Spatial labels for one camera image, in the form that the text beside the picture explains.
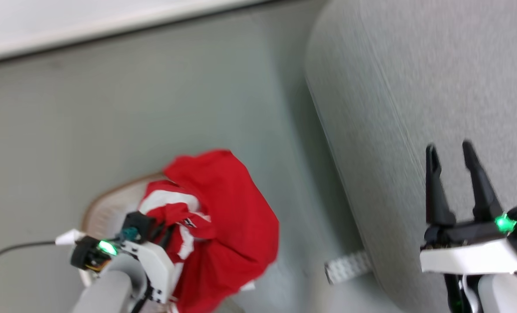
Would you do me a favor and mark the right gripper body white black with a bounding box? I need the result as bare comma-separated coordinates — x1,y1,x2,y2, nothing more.
419,219,517,275

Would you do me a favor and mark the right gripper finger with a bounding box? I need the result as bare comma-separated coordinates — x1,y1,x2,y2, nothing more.
424,144,457,226
462,140,504,222

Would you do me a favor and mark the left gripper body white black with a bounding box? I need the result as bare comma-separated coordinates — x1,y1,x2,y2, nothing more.
119,212,176,304

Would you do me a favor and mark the red white sports garment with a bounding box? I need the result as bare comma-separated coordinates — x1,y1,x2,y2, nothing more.
138,149,281,313

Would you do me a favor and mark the white laundry basket brown rim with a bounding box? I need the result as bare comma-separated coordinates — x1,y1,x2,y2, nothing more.
81,173,176,313

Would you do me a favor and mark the grey fabric sofa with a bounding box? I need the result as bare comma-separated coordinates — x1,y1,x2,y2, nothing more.
304,0,517,313

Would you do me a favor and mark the white perforated strip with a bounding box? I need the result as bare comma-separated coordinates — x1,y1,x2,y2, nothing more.
325,251,373,286

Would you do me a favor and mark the white baseboard strip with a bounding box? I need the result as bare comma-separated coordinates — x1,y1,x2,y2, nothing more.
0,0,285,66

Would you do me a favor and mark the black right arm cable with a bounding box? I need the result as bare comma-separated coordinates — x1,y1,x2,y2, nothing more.
443,274,478,313

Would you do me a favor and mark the white cable plug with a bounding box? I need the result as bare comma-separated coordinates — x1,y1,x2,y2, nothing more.
55,229,86,246

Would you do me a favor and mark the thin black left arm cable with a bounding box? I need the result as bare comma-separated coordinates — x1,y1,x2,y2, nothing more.
0,240,58,266

